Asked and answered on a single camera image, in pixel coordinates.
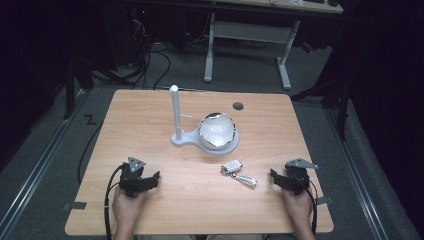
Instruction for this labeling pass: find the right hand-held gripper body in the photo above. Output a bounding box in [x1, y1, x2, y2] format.
[283, 157, 319, 197]

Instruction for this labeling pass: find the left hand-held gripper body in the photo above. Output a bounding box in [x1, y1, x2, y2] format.
[118, 156, 148, 198]

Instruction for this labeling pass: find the person's left hand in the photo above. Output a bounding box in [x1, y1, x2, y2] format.
[112, 186, 148, 232]

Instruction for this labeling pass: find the person's right hand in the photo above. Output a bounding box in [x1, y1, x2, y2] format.
[281, 187, 315, 232]

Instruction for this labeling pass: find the silver key pendant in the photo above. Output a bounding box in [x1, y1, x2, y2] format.
[232, 172, 259, 189]

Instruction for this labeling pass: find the silver car key fob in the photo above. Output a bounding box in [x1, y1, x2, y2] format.
[220, 159, 244, 176]

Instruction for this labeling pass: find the white stand with pole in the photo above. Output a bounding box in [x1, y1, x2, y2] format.
[169, 84, 241, 157]

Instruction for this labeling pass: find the black metal stand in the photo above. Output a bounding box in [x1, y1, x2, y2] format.
[62, 56, 95, 120]
[289, 74, 351, 141]

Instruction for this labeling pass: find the white-legged wooden desk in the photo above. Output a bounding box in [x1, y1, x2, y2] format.
[202, 0, 345, 91]

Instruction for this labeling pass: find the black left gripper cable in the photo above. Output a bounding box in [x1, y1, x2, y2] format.
[103, 163, 127, 240]

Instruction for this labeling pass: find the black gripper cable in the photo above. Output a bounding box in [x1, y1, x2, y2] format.
[103, 163, 127, 240]
[298, 178, 319, 236]

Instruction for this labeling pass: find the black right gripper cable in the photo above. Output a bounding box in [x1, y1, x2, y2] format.
[298, 178, 319, 236]

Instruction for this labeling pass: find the black floor cable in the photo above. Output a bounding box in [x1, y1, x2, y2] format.
[77, 122, 104, 185]

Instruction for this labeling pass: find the metal floor rail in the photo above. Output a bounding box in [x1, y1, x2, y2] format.
[324, 106, 389, 240]
[0, 87, 88, 238]

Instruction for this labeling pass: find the bundle of black cables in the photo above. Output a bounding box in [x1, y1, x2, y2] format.
[128, 9, 172, 91]

